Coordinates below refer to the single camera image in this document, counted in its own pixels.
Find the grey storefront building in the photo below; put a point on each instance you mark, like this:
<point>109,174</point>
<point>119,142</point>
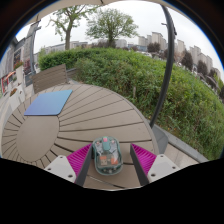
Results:
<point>8,63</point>

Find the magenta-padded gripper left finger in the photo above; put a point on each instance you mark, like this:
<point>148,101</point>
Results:
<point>61,168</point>

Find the white planter box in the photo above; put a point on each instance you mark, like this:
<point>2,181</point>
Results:
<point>16,97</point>

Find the grey sign pillar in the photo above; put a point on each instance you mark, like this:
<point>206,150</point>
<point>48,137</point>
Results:
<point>28,53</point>

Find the blue square mouse pad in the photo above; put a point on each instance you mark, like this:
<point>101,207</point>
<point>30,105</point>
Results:
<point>49,102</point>

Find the dark curved parasol pole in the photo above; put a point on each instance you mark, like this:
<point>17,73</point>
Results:
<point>166,76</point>

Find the tall thin-crowned tree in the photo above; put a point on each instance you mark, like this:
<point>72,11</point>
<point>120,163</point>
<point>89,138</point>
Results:
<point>68,33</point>

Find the distant apartment buildings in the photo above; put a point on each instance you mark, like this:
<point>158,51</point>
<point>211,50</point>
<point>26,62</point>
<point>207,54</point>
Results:
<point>180,46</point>

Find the transparent green computer mouse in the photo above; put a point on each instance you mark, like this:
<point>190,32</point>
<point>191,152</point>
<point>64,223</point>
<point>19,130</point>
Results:
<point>107,156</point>

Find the brown slatted outdoor chair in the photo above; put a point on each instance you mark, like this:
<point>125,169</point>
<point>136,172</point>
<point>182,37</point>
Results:
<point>50,77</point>

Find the round-crowned tree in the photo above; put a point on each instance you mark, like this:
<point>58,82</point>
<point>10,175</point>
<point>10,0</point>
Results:
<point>111,25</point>

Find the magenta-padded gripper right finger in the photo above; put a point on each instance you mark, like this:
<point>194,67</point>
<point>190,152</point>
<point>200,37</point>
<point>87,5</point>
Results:
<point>161,166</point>

